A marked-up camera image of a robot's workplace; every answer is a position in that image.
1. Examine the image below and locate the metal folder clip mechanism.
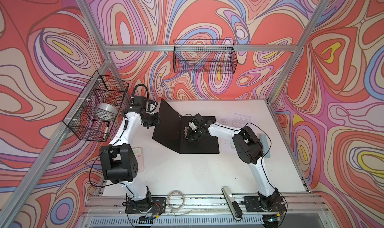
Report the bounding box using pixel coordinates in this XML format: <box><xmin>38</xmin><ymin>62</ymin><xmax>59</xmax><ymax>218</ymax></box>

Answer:
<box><xmin>185</xmin><ymin>127</ymin><xmax>189</xmax><ymax>140</ymax></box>

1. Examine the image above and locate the white and black file folder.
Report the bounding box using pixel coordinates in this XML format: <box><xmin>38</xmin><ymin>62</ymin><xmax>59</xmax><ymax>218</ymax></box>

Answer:
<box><xmin>152</xmin><ymin>99</ymin><xmax>220</xmax><ymax>154</ymax></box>

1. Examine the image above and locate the printed paper sheets stack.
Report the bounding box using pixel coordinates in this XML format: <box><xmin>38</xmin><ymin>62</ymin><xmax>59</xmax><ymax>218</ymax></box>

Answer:
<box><xmin>217</xmin><ymin>112</ymin><xmax>254</xmax><ymax>154</ymax></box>

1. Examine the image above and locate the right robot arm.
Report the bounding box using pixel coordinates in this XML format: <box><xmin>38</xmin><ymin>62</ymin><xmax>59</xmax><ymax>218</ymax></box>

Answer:
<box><xmin>186</xmin><ymin>114</ymin><xmax>281</xmax><ymax>211</ymax></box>

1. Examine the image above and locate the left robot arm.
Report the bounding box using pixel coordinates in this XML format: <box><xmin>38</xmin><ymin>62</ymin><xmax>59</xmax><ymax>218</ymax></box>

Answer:
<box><xmin>99</xmin><ymin>84</ymin><xmax>160</xmax><ymax>213</ymax></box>

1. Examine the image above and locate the pink white calculator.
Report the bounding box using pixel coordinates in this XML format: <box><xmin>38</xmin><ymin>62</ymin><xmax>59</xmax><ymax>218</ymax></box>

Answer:
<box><xmin>133</xmin><ymin>148</ymin><xmax>145</xmax><ymax>173</ymax></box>

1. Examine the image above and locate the silver tape roll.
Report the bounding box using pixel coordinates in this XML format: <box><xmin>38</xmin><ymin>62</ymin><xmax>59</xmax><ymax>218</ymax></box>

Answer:
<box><xmin>95</xmin><ymin>103</ymin><xmax>118</xmax><ymax>118</ymax></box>

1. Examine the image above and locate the marker pen in basket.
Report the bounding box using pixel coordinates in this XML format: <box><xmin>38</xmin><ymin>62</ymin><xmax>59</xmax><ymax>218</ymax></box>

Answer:
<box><xmin>103</xmin><ymin>123</ymin><xmax>110</xmax><ymax>141</ymax></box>

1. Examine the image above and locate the grey blue hole punch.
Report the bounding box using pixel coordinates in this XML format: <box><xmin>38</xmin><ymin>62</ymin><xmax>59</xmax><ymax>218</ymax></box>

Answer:
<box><xmin>260</xmin><ymin>134</ymin><xmax>271</xmax><ymax>159</ymax></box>

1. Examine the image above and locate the white and black stapler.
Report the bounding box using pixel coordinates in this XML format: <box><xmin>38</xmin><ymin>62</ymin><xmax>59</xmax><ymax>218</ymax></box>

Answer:
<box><xmin>222</xmin><ymin>186</ymin><xmax>243</xmax><ymax>221</ymax></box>

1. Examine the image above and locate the left black wire basket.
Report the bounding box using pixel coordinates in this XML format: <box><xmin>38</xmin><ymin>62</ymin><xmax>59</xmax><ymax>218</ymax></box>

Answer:
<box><xmin>63</xmin><ymin>71</ymin><xmax>129</xmax><ymax>142</ymax></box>

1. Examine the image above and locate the black wire basket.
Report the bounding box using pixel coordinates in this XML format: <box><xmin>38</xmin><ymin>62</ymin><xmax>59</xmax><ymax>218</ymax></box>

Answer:
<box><xmin>173</xmin><ymin>38</ymin><xmax>238</xmax><ymax>74</ymax></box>
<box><xmin>63</xmin><ymin>71</ymin><xmax>129</xmax><ymax>142</ymax></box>

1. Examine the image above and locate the rear black wire basket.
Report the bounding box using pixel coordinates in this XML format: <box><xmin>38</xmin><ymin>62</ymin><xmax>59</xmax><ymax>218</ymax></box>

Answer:
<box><xmin>173</xmin><ymin>38</ymin><xmax>238</xmax><ymax>74</ymax></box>

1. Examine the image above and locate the white coiled cable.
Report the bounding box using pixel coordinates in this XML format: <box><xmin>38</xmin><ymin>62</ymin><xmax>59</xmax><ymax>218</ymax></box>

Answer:
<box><xmin>166</xmin><ymin>190</ymin><xmax>186</xmax><ymax>211</ymax></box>

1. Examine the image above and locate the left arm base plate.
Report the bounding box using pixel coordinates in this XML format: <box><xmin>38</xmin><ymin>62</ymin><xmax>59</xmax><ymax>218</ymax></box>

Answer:
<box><xmin>122</xmin><ymin>197</ymin><xmax>167</xmax><ymax>215</ymax></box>

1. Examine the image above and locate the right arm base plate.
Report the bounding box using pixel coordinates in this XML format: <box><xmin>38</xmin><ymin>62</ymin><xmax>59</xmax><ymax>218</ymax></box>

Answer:
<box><xmin>241</xmin><ymin>196</ymin><xmax>288</xmax><ymax>214</ymax></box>

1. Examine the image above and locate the aluminium frame rail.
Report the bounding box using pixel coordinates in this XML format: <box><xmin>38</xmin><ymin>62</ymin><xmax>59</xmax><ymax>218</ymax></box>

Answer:
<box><xmin>77</xmin><ymin>193</ymin><xmax>338</xmax><ymax>228</ymax></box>

